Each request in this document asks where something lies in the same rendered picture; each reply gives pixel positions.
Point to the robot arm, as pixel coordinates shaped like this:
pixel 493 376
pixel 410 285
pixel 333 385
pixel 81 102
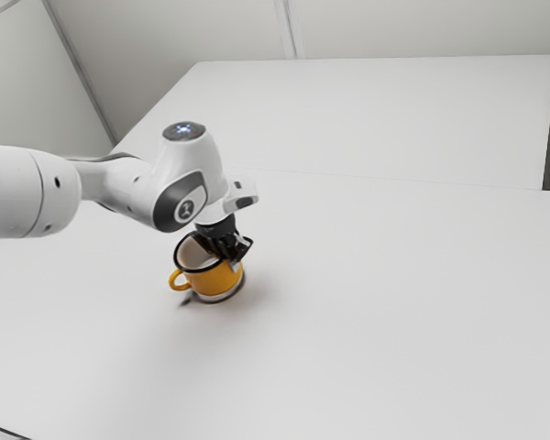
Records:
pixel 119 183

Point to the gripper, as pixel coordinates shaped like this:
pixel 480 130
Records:
pixel 220 233

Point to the yellow enamel mug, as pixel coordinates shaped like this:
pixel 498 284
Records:
pixel 213 277

